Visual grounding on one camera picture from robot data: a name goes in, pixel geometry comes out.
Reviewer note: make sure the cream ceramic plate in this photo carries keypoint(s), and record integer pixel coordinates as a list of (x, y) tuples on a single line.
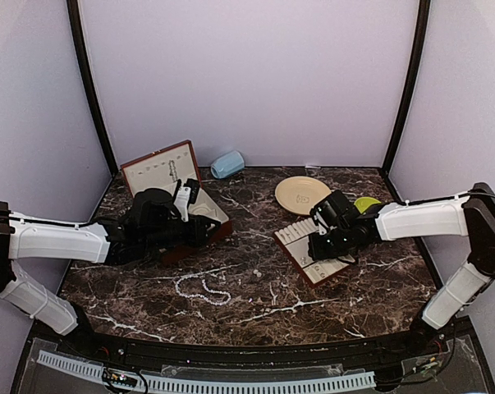
[(299, 194)]

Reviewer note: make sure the white slotted cable duct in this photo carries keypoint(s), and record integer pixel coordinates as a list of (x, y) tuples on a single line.
[(191, 380)]

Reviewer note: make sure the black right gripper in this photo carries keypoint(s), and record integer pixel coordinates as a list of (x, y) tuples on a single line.
[(316, 251)]

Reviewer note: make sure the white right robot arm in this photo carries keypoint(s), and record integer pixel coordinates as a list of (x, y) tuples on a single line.
[(470, 214)]

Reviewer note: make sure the silver bangle right compartment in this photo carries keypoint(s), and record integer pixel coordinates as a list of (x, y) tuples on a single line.
[(204, 210)]

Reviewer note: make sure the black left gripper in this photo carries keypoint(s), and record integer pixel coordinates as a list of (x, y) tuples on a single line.
[(198, 234)]

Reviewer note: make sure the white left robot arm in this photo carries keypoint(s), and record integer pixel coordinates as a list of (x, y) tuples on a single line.
[(23, 237)]

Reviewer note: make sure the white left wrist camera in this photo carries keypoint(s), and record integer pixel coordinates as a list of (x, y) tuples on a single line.
[(185, 195)]

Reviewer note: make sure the green small bowl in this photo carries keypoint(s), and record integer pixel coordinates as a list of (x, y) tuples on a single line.
[(364, 203)]

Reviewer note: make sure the red wooden jewelry box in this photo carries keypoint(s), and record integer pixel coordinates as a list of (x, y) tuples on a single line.
[(162, 169)]

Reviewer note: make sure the red earring tray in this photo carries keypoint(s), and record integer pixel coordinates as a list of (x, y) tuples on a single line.
[(294, 242)]

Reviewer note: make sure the light blue cup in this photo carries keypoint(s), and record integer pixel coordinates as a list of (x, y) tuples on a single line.
[(227, 165)]

